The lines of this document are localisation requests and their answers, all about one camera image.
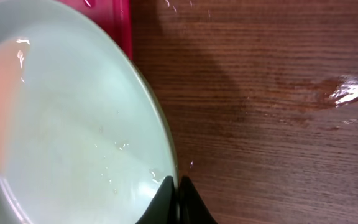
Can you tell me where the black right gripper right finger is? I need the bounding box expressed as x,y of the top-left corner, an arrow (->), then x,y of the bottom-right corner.
179,176 -> 218,224

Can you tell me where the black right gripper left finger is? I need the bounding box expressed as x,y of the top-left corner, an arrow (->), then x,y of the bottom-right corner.
136,176 -> 177,224

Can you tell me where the mint green plate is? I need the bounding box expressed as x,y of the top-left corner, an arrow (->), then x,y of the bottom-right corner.
0,0 -> 180,224

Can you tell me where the red plastic tray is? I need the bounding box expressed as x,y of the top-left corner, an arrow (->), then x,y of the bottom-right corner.
0,0 -> 133,60

